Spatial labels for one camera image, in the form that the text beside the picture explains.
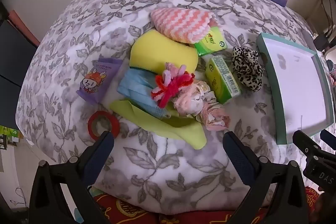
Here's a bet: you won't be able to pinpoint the teal white tray box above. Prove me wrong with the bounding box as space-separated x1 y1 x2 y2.
256 33 335 145

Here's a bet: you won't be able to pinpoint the yellow sponge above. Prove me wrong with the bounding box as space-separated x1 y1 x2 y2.
129 30 198 75

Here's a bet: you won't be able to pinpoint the pink white striped cloth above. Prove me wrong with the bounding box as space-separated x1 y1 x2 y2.
150 8 218 44

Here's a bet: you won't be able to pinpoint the leopard print scrunchie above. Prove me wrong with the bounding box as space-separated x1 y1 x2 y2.
231 47 265 92

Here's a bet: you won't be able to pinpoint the purple cartoon wipes packet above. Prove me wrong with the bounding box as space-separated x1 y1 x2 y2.
76 57 123 105

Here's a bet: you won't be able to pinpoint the black power adapter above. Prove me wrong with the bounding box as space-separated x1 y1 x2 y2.
313 34 329 52

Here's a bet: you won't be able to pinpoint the blue face mask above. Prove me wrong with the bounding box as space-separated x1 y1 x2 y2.
117 68 171 119

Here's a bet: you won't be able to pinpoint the dark cabinet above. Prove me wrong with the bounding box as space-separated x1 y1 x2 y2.
0 5 37 130

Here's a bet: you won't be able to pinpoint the black cables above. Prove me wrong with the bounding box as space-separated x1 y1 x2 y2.
312 0 336 38

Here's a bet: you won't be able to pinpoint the red patterned mat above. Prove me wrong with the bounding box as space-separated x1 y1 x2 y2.
90 185 320 224

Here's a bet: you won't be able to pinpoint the green tissue pack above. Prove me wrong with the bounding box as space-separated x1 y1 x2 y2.
194 27 227 56
205 56 241 104

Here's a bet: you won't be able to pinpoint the red tape roll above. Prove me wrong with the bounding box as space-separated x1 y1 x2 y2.
87 111 120 140

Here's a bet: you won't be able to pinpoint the lime green cloth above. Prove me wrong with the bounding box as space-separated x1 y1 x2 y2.
109 100 207 149

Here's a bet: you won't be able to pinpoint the pink floral scrunchie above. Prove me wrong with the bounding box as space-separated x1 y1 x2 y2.
173 80 231 131

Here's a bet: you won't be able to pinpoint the red pink pipe-cleaner flower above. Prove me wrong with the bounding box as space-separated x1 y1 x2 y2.
151 63 195 109

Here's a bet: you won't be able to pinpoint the grey floral blanket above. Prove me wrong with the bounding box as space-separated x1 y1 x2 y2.
16 0 312 214

